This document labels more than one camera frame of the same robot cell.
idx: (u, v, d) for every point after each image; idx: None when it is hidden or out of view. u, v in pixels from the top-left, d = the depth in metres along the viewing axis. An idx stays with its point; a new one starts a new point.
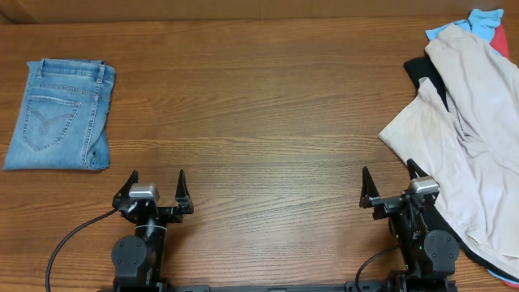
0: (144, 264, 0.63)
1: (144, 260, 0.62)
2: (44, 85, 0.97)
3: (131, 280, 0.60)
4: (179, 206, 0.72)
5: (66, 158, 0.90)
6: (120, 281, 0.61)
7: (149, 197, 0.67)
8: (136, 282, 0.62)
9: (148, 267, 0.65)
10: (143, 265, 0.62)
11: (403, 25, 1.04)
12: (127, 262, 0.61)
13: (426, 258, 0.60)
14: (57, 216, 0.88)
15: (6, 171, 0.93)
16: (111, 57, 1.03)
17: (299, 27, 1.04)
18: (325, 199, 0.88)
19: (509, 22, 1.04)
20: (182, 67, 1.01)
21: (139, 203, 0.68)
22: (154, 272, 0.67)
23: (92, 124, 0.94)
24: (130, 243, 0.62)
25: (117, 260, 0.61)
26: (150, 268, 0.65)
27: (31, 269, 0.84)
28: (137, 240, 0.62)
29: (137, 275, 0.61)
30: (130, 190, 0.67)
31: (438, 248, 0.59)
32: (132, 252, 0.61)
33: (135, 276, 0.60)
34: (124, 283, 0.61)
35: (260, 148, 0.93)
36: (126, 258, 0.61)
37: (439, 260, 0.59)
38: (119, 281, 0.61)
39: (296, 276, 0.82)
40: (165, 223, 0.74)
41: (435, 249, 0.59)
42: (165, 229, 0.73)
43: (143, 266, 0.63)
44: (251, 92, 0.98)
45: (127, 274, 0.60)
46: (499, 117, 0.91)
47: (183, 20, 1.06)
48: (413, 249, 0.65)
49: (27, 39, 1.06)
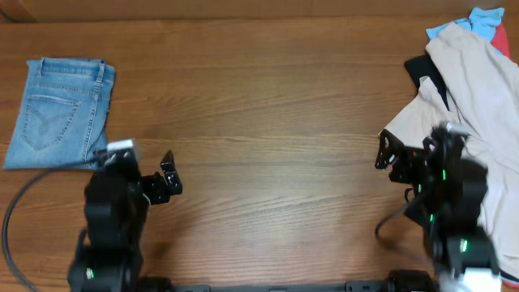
0: (122, 211, 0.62)
1: (122, 204, 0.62)
2: (44, 84, 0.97)
3: (105, 219, 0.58)
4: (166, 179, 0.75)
5: (66, 157, 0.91)
6: (92, 218, 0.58)
7: (130, 147, 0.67)
8: (109, 221, 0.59)
9: (125, 221, 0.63)
10: (119, 211, 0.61)
11: (403, 23, 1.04)
12: (103, 195, 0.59)
13: (456, 180, 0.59)
14: (57, 216, 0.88)
15: (6, 170, 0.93)
16: (110, 57, 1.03)
17: (299, 26, 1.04)
18: (325, 199, 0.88)
19: (510, 21, 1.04)
20: (182, 66, 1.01)
21: (118, 156, 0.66)
22: (131, 234, 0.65)
23: (92, 123, 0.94)
24: (109, 180, 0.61)
25: (92, 194, 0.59)
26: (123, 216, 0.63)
27: (31, 269, 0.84)
28: (117, 178, 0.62)
29: (112, 212, 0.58)
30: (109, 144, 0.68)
31: (466, 172, 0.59)
32: (110, 186, 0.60)
33: (109, 213, 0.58)
34: (96, 221, 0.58)
35: (260, 147, 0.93)
36: (102, 191, 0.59)
37: (469, 178, 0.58)
38: (91, 225, 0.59)
39: (296, 276, 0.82)
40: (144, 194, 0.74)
41: (462, 173, 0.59)
42: (145, 203, 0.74)
43: (119, 208, 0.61)
44: (251, 92, 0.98)
45: (101, 208, 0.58)
46: (499, 116, 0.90)
47: (182, 19, 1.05)
48: (439, 195, 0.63)
49: (27, 37, 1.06)
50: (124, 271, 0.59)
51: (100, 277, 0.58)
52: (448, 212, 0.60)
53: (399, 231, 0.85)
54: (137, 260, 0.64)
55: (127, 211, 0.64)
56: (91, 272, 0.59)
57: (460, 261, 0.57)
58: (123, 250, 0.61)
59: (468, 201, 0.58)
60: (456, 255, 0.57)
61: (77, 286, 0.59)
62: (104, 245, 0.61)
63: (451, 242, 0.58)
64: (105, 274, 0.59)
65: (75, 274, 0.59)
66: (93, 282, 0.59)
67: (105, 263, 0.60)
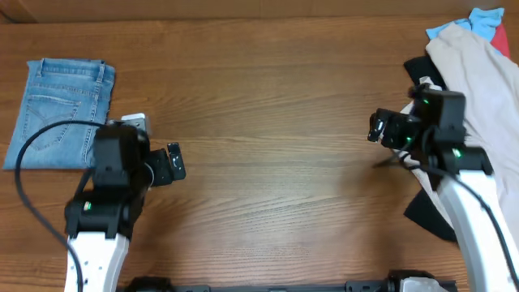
0: (129, 152, 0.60)
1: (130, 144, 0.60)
2: (44, 84, 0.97)
3: (113, 149, 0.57)
4: (172, 163, 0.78)
5: (66, 158, 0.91)
6: (98, 147, 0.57)
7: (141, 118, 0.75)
8: (117, 154, 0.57)
9: (131, 161, 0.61)
10: (128, 149, 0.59)
11: (404, 24, 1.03)
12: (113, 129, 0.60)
13: (437, 99, 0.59)
14: (57, 216, 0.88)
15: (6, 171, 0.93)
16: (110, 57, 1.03)
17: (299, 27, 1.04)
18: (326, 199, 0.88)
19: (510, 21, 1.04)
20: (182, 66, 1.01)
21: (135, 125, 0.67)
22: (135, 179, 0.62)
23: (92, 124, 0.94)
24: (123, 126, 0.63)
25: (103, 127, 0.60)
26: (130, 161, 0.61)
27: (31, 269, 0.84)
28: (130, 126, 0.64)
29: (120, 143, 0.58)
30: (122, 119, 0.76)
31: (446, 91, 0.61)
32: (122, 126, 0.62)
33: (117, 143, 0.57)
34: (101, 148, 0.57)
35: (260, 147, 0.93)
36: (114, 128, 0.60)
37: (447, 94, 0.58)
38: (97, 154, 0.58)
39: (296, 276, 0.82)
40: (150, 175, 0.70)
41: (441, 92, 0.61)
42: (152, 174, 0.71)
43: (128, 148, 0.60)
44: (251, 92, 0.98)
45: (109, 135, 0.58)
46: (500, 116, 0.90)
47: (183, 19, 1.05)
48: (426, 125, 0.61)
49: (27, 38, 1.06)
50: (122, 206, 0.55)
51: (96, 212, 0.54)
52: (435, 129, 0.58)
53: (398, 232, 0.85)
54: (137, 205, 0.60)
55: (134, 155, 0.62)
56: (88, 205, 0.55)
57: (455, 166, 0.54)
58: (125, 189, 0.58)
59: (450, 113, 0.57)
60: (453, 165, 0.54)
61: (75, 222, 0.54)
62: (107, 182, 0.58)
63: (447, 153, 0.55)
64: (104, 209, 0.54)
65: (72, 208, 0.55)
66: (89, 215, 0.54)
67: (105, 199, 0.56)
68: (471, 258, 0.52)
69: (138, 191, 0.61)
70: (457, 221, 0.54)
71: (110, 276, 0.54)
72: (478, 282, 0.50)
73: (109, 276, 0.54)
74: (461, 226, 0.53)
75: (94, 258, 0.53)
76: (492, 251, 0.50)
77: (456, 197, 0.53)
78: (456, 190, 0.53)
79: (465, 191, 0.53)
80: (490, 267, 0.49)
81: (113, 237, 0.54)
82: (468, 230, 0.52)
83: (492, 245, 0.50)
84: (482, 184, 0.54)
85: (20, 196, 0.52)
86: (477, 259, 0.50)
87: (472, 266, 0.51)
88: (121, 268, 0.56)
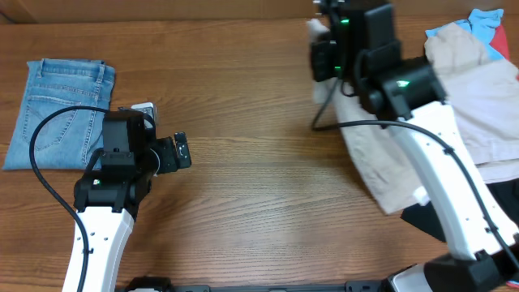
0: (137, 136, 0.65)
1: (138, 129, 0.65)
2: (44, 85, 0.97)
3: (121, 132, 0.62)
4: (178, 152, 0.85)
5: (65, 158, 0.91)
6: (108, 129, 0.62)
7: (150, 108, 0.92)
8: (126, 137, 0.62)
9: (139, 145, 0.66)
10: (135, 133, 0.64)
11: (403, 25, 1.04)
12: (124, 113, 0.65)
13: (354, 13, 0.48)
14: (57, 216, 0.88)
15: (6, 171, 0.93)
16: (111, 57, 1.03)
17: (298, 27, 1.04)
18: (325, 199, 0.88)
19: (508, 22, 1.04)
20: (182, 67, 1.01)
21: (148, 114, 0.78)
22: (143, 163, 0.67)
23: (92, 124, 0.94)
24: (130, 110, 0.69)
25: (113, 111, 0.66)
26: (138, 143, 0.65)
27: (31, 269, 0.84)
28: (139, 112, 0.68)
29: (128, 126, 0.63)
30: (135, 107, 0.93)
31: (383, 24, 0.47)
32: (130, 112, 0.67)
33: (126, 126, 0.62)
34: (111, 130, 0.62)
35: (260, 147, 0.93)
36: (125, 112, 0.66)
37: (367, 5, 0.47)
38: (107, 136, 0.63)
39: (296, 276, 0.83)
40: (156, 158, 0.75)
41: (379, 26, 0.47)
42: (158, 163, 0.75)
43: (137, 133, 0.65)
44: (251, 93, 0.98)
45: (117, 119, 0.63)
46: (490, 116, 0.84)
47: (183, 20, 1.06)
48: (353, 48, 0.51)
49: (27, 38, 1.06)
50: (128, 185, 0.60)
51: (104, 188, 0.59)
52: (367, 53, 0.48)
53: (398, 232, 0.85)
54: (143, 186, 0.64)
55: (143, 140, 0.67)
56: (97, 181, 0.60)
57: (402, 100, 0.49)
58: (133, 171, 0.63)
59: (379, 27, 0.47)
60: (397, 92, 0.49)
61: (82, 196, 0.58)
62: (116, 163, 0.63)
63: (387, 84, 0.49)
64: (112, 186, 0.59)
65: (82, 185, 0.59)
66: (98, 191, 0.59)
67: (115, 178, 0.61)
68: (444, 213, 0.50)
69: (146, 173, 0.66)
70: (417, 163, 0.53)
71: (115, 246, 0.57)
72: (459, 244, 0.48)
73: (114, 247, 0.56)
74: (425, 174, 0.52)
75: (102, 229, 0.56)
76: (465, 208, 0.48)
77: (403, 130, 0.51)
78: (415, 137, 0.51)
79: (423, 135, 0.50)
80: (467, 225, 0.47)
81: (119, 210, 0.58)
82: (437, 183, 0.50)
83: (463, 196, 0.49)
84: (439, 115, 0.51)
85: (36, 173, 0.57)
86: (450, 215, 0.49)
87: (448, 222, 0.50)
88: (125, 243, 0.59)
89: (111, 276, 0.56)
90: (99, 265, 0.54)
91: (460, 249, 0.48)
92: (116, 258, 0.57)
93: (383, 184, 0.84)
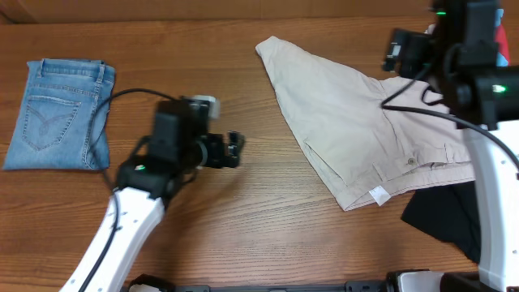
0: (185, 132, 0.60)
1: (186, 125, 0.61)
2: (44, 85, 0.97)
3: (169, 126, 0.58)
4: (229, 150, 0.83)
5: (66, 158, 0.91)
6: (159, 121, 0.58)
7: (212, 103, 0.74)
8: (173, 131, 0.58)
9: (186, 142, 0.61)
10: (182, 131, 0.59)
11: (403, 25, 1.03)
12: (179, 110, 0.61)
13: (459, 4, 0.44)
14: (57, 216, 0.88)
15: (6, 171, 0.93)
16: (111, 57, 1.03)
17: (298, 27, 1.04)
18: (325, 199, 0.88)
19: (507, 23, 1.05)
20: (182, 66, 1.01)
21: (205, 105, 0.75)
22: (186, 156, 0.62)
23: (92, 124, 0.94)
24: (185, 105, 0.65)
25: (170, 103, 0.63)
26: (185, 139, 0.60)
27: (31, 269, 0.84)
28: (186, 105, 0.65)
29: (177, 121, 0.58)
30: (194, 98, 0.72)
31: (483, 19, 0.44)
32: (183, 107, 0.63)
33: (175, 122, 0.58)
34: (162, 122, 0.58)
35: (260, 147, 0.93)
36: (179, 107, 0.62)
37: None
38: (156, 126, 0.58)
39: (296, 276, 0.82)
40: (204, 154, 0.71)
41: (479, 22, 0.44)
42: (203, 156, 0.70)
43: (185, 130, 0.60)
44: (251, 93, 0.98)
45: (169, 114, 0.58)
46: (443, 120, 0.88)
47: (183, 20, 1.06)
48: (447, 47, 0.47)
49: (27, 39, 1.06)
50: (169, 178, 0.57)
51: (147, 175, 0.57)
52: (463, 47, 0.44)
53: (398, 231, 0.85)
54: (179, 181, 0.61)
55: (188, 136, 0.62)
56: (140, 166, 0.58)
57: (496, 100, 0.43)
58: (173, 165, 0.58)
59: (480, 21, 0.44)
60: (490, 95, 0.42)
61: (123, 177, 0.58)
62: (160, 154, 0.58)
63: (482, 80, 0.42)
64: (154, 173, 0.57)
65: (126, 166, 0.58)
66: (140, 177, 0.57)
67: (156, 167, 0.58)
68: (491, 229, 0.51)
69: (185, 168, 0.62)
70: (479, 173, 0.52)
71: (141, 232, 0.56)
72: (495, 268, 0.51)
73: (141, 231, 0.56)
74: (486, 186, 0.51)
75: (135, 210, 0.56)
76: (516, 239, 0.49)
77: (481, 140, 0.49)
78: (491, 150, 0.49)
79: (500, 152, 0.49)
80: (512, 257, 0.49)
81: (154, 198, 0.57)
82: (497, 202, 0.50)
83: None
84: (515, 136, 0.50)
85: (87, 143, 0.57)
86: (498, 241, 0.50)
87: (491, 239, 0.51)
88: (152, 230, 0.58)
89: (127, 264, 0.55)
90: (122, 247, 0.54)
91: (495, 273, 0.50)
92: (142, 240, 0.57)
93: (340, 182, 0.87)
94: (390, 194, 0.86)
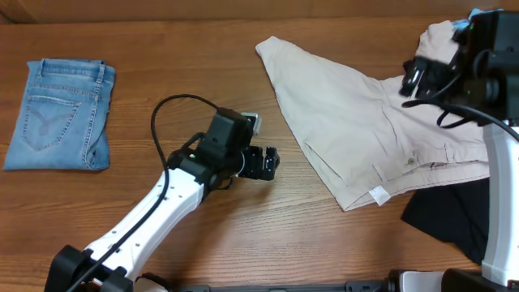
0: (237, 139, 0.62)
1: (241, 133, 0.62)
2: (44, 85, 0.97)
3: (224, 127, 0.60)
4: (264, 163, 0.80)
5: (66, 158, 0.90)
6: (216, 121, 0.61)
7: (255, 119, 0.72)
8: (225, 133, 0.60)
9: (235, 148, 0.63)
10: (237, 135, 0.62)
11: (403, 25, 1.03)
12: (238, 116, 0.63)
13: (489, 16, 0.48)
14: (57, 216, 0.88)
15: (6, 171, 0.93)
16: (111, 57, 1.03)
17: (298, 27, 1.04)
18: (326, 199, 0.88)
19: None
20: (182, 67, 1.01)
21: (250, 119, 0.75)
22: (229, 161, 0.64)
23: (92, 124, 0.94)
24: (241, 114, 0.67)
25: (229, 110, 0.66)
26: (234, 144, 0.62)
27: (31, 269, 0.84)
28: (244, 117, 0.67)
29: (233, 125, 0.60)
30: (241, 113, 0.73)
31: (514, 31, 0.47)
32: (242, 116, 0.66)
33: (232, 125, 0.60)
34: (219, 122, 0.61)
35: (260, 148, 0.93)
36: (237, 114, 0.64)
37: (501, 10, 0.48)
38: (212, 125, 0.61)
39: (296, 276, 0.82)
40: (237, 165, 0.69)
41: (509, 32, 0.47)
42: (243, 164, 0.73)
43: (238, 135, 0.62)
44: (251, 93, 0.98)
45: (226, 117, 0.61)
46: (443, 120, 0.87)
47: (183, 20, 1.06)
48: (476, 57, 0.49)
49: (27, 39, 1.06)
50: (212, 172, 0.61)
51: (193, 165, 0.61)
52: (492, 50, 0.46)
53: (398, 231, 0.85)
54: (220, 179, 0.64)
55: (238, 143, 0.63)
56: (192, 155, 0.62)
57: None
58: (218, 163, 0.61)
59: (509, 29, 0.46)
60: (517, 90, 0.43)
61: (175, 161, 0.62)
62: (208, 151, 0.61)
63: (512, 75, 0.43)
64: (200, 165, 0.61)
65: (179, 153, 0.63)
66: (186, 165, 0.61)
67: (206, 160, 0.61)
68: (498, 225, 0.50)
69: (224, 172, 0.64)
70: (495, 170, 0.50)
71: (178, 211, 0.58)
72: (498, 262, 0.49)
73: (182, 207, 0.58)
74: (499, 182, 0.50)
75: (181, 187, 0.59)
76: None
77: (501, 135, 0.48)
78: (511, 147, 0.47)
79: None
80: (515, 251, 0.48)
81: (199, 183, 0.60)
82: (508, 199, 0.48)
83: None
84: None
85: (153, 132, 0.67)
86: (503, 235, 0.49)
87: (497, 233, 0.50)
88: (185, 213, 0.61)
89: (160, 234, 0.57)
90: (160, 220, 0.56)
91: (496, 268, 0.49)
92: (177, 217, 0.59)
93: (340, 182, 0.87)
94: (390, 194, 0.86)
